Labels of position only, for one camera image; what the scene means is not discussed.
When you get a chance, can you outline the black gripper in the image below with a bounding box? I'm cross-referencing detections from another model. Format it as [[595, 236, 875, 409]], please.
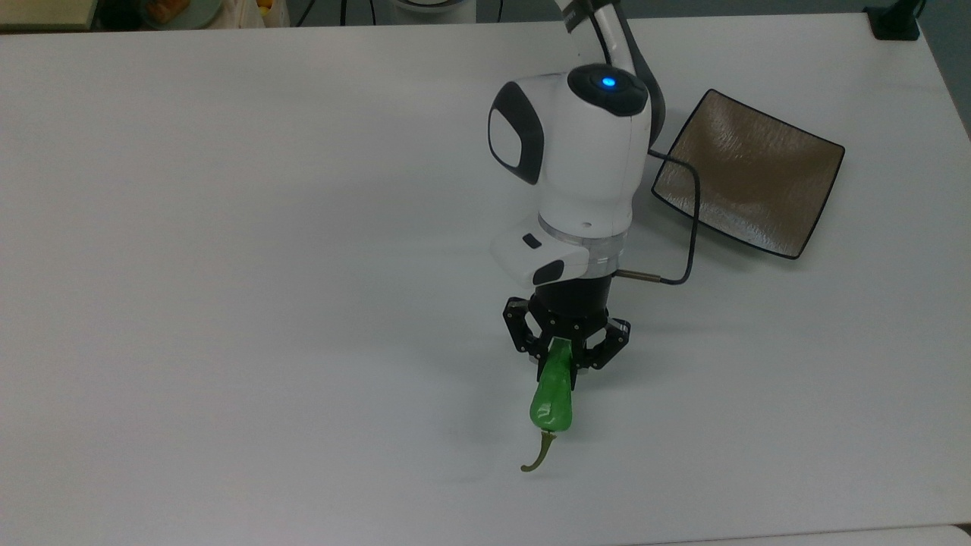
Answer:
[[502, 277, 632, 375]]

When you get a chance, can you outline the green chili pepper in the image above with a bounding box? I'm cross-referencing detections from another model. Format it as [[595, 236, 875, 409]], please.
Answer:
[[520, 339, 575, 473]]

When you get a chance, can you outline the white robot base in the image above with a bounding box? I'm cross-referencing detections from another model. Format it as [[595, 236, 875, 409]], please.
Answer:
[[390, 0, 479, 24]]

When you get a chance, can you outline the square brown ceramic plate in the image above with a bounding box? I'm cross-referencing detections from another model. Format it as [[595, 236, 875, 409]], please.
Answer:
[[650, 89, 846, 261]]

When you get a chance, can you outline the black clamp base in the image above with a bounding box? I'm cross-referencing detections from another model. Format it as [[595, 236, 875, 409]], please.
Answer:
[[864, 0, 925, 41]]

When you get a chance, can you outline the beige board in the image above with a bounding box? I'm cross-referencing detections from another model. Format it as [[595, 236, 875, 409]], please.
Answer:
[[0, 0, 99, 31]]

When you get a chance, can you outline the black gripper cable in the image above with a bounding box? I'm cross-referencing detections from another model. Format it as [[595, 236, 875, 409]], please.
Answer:
[[616, 148, 700, 287]]

